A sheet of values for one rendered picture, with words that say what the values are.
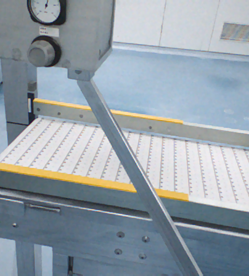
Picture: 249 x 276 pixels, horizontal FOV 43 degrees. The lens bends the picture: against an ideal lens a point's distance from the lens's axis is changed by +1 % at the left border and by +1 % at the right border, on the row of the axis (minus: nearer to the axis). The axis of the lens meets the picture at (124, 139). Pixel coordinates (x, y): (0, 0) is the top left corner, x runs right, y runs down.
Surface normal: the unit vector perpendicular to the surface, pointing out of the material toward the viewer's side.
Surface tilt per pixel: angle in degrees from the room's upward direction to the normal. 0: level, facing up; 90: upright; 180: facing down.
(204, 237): 90
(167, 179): 0
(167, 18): 90
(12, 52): 90
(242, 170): 0
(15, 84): 90
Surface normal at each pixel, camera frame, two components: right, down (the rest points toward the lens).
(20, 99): -0.14, 0.45
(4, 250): 0.11, -0.88
